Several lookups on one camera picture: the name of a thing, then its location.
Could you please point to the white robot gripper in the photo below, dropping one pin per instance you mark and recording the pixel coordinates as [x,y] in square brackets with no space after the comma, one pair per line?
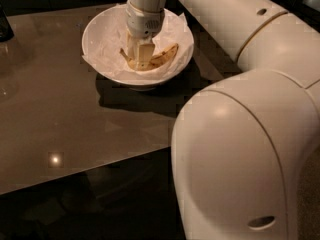
[142,23]

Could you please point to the yellow spotted banana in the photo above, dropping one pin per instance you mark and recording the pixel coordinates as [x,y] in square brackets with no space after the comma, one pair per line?
[156,61]

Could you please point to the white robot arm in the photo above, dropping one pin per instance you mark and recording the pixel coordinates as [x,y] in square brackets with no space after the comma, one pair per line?
[238,146]

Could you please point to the white ceramic bowl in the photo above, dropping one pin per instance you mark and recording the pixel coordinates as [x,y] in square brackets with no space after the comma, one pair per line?
[100,24]

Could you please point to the white crumpled paper liner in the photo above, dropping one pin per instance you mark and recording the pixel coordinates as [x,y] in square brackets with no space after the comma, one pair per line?
[106,47]

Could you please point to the dark object at table edge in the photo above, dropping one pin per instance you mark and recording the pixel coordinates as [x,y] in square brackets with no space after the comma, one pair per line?
[6,32]

